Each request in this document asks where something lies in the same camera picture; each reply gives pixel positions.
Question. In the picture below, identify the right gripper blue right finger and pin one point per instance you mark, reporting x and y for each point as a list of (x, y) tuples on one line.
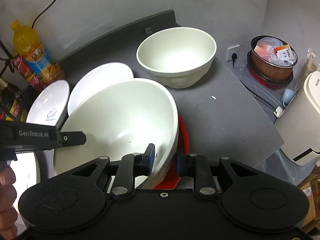
[(184, 165)]

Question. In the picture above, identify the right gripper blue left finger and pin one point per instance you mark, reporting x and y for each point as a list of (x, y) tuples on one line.
[(147, 161)]

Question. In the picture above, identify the red and black bowl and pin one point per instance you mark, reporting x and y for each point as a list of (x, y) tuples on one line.
[(172, 178)]

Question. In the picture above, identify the large white plate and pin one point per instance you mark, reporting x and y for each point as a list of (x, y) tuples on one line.
[(32, 168)]

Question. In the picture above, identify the white Sweet deep plate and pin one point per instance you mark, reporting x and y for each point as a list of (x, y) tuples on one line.
[(50, 107)]

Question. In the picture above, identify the cream bowl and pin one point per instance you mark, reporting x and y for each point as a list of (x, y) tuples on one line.
[(177, 57), (122, 119)]

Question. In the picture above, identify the small white Bakery plate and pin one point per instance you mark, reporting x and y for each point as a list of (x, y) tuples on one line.
[(96, 80)]

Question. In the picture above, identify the person's left hand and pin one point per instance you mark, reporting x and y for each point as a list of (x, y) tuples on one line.
[(8, 197)]

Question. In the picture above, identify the dark soy sauce bottle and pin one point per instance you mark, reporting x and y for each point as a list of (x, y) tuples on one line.
[(14, 104)]

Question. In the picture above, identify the lower red drink can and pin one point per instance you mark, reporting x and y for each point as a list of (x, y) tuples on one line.
[(34, 81)]

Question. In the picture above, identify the red drink can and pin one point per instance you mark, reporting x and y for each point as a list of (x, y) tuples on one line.
[(21, 66), (34, 81)]

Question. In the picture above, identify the upper red drink can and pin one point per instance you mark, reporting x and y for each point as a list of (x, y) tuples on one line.
[(21, 66)]

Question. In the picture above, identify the orange juice bottle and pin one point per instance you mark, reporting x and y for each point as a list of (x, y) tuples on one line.
[(28, 44)]

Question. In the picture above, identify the cream electric kettle appliance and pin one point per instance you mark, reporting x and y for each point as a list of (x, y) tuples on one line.
[(299, 124)]

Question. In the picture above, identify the light blue mug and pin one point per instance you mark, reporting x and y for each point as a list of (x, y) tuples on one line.
[(287, 96)]

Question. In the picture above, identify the cardboard box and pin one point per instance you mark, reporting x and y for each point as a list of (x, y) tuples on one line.
[(310, 187)]

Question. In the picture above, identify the brown pot with bags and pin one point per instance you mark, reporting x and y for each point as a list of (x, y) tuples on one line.
[(271, 61)]

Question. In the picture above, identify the low white wall socket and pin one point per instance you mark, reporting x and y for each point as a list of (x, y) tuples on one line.
[(232, 50)]

